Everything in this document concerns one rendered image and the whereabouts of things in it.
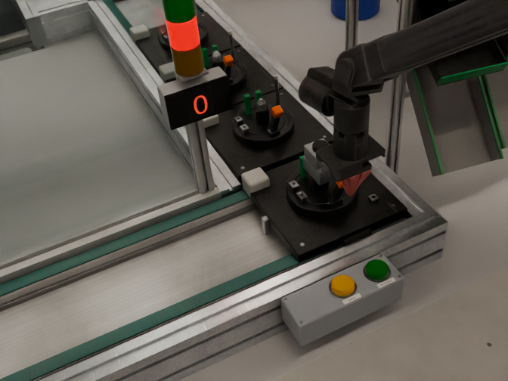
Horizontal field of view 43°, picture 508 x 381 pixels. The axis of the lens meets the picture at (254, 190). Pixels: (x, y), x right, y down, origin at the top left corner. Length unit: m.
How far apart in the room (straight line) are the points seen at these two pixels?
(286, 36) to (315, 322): 1.14
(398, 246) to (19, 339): 0.70
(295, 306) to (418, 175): 0.53
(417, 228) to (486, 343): 0.23
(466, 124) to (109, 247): 0.74
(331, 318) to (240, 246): 0.26
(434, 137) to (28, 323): 0.83
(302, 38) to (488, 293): 1.04
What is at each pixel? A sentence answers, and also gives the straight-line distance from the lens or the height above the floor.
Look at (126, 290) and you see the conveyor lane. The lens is 1.24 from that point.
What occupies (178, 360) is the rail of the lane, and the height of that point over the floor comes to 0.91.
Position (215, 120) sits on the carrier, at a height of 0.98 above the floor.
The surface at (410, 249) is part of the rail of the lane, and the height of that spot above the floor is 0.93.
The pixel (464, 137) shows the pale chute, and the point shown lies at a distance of 1.34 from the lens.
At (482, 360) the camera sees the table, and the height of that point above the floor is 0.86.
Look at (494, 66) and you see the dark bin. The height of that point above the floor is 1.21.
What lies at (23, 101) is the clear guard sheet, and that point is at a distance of 1.11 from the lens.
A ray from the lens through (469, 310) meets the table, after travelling 1.26.
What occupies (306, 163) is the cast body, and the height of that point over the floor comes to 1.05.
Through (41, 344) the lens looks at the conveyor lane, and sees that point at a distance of 1.22.
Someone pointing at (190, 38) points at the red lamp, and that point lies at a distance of 1.08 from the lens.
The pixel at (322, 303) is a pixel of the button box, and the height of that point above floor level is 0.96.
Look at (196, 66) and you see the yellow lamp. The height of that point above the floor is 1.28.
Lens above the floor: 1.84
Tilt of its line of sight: 42 degrees down
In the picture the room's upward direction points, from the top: 6 degrees counter-clockwise
